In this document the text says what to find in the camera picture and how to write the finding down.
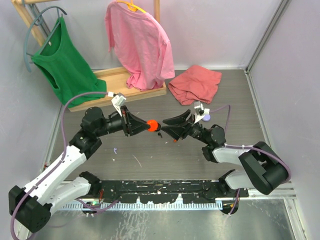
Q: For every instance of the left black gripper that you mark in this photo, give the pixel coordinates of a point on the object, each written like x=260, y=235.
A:
x=132, y=124

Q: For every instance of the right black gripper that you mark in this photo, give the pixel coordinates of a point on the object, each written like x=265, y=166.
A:
x=177, y=132

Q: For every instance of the orange round charging case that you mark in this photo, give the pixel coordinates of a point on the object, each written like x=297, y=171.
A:
x=154, y=126

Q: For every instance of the lilac earbud charging case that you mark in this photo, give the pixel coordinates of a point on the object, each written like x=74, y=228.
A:
x=206, y=118

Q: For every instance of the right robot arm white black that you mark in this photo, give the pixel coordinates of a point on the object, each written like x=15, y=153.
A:
x=262, y=168

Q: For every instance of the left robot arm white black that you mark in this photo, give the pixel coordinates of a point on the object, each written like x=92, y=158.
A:
x=35, y=203

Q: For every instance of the coral folded cloth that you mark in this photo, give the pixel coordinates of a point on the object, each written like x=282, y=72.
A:
x=195, y=84

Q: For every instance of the wooden clothes rack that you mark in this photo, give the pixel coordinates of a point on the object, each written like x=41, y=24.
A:
x=115, y=78

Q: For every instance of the pink t-shirt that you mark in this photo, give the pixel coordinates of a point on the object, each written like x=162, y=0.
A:
x=141, y=46

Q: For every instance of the green tank top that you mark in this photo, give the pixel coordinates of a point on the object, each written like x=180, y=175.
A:
x=65, y=69

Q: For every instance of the yellow hanger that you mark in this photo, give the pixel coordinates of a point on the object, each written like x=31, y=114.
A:
x=131, y=6

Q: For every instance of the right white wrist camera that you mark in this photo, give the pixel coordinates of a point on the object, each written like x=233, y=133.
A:
x=200, y=111

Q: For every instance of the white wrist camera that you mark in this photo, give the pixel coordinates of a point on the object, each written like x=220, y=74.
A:
x=118, y=100
x=200, y=111

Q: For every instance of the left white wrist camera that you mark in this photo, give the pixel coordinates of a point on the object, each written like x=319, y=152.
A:
x=118, y=100

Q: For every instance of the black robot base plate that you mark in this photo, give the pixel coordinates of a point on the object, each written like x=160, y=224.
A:
x=161, y=191

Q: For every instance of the white slotted cable duct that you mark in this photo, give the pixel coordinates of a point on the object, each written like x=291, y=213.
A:
x=175, y=206

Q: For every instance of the aluminium corner post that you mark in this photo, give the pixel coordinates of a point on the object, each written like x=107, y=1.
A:
x=280, y=10

